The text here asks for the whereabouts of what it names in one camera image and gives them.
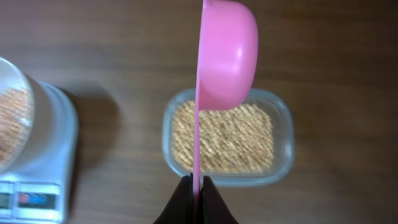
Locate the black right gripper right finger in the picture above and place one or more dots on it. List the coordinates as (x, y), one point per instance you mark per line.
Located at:
(212, 209)

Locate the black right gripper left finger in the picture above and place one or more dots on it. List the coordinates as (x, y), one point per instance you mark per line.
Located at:
(179, 208)

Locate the pink measuring scoop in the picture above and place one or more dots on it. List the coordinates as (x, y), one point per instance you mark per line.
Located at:
(227, 59)

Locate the white digital kitchen scale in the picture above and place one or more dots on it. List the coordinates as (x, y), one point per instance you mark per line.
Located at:
(36, 188)

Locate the white bowl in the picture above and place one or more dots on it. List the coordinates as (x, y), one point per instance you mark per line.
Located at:
(40, 115)

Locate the soybeans in white bowl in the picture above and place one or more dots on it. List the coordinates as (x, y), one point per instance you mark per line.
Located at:
(15, 116)

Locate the pile of soybeans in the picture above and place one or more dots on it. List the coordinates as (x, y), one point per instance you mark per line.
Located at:
(237, 141)

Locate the clear plastic container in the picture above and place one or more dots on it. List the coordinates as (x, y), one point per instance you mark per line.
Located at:
(282, 133)

